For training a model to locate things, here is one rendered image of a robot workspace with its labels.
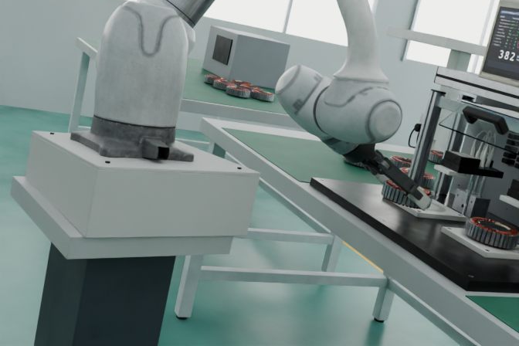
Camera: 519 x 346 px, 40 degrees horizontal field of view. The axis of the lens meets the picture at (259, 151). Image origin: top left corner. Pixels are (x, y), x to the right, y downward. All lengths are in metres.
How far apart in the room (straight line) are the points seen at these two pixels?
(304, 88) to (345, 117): 0.14
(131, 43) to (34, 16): 4.65
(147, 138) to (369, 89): 0.40
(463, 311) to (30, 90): 5.00
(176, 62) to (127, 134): 0.16
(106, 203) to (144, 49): 0.28
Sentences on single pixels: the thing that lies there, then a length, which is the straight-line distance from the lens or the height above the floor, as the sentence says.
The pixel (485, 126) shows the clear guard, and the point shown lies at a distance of 1.51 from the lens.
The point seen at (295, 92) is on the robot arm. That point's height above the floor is 1.02.
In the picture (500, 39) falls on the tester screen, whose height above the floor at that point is 1.22.
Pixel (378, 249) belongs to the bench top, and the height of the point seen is 0.73.
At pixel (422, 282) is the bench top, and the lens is 1.41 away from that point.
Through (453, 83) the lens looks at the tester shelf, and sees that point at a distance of 1.96.
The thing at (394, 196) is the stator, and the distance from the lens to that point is 1.60.
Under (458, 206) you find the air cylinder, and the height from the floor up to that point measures 0.78.
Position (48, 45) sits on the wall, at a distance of 5.95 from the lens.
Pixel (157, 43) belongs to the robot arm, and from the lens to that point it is 1.28.
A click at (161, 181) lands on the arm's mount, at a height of 0.85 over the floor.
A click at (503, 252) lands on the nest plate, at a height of 0.78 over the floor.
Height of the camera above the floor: 1.16
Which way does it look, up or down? 11 degrees down
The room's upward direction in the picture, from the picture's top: 13 degrees clockwise
